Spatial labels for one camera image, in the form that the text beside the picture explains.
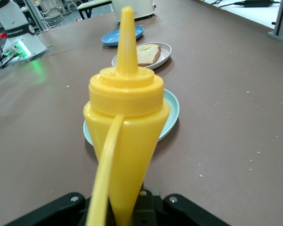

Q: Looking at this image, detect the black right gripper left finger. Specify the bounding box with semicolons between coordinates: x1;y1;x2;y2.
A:
4;192;86;226

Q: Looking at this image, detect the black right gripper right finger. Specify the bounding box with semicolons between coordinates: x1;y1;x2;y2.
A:
164;193;229;226

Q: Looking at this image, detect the yellow mustard squeeze bottle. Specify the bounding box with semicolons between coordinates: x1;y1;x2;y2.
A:
83;6;166;226

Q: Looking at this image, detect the light brown bread slice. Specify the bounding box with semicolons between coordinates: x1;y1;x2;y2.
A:
136;43;161;67

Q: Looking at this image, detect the mint green plate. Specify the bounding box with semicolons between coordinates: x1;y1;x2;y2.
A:
83;89;181;147

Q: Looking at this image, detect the beige plate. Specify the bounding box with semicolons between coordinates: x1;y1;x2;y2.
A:
111;42;172;70

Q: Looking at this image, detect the blue plate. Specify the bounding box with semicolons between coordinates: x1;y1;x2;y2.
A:
101;25;144;47

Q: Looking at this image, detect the grey background chair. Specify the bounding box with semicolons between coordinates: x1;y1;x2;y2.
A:
39;0;69;30

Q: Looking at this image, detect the white toaster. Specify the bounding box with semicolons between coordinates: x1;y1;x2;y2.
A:
111;0;157;22

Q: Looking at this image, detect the beige background table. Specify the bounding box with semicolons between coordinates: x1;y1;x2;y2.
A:
76;0;113;19

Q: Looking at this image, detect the black power adapter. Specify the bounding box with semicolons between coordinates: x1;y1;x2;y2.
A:
234;0;282;7

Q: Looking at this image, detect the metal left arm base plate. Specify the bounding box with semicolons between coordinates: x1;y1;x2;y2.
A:
1;46;54;67

